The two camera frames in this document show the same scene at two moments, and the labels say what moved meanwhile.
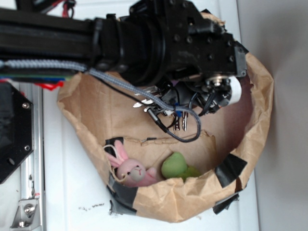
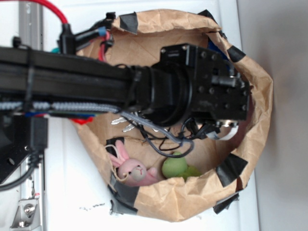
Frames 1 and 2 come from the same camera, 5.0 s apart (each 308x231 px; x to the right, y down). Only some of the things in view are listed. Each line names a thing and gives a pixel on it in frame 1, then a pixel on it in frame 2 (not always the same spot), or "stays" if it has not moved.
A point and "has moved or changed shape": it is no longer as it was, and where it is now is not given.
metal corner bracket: x=27 y=217 stays
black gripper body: x=209 y=95 → x=201 y=123
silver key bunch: x=175 y=120 has moved or changed shape
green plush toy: x=175 y=166 stays
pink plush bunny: x=130 y=172 stays
